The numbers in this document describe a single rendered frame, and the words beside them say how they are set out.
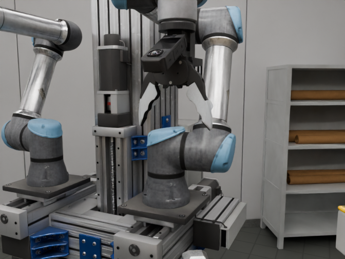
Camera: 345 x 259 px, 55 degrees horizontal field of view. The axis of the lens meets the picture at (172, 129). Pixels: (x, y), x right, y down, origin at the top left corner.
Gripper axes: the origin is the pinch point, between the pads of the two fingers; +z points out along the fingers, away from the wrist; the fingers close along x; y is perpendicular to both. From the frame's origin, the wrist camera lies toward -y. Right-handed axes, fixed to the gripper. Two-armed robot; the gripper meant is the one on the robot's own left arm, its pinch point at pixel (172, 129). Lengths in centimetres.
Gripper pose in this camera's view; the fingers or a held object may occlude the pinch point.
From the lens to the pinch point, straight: 64.7
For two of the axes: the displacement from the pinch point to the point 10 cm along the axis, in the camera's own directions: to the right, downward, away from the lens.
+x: -9.1, -0.6, 4.1
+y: 4.2, -1.3, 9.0
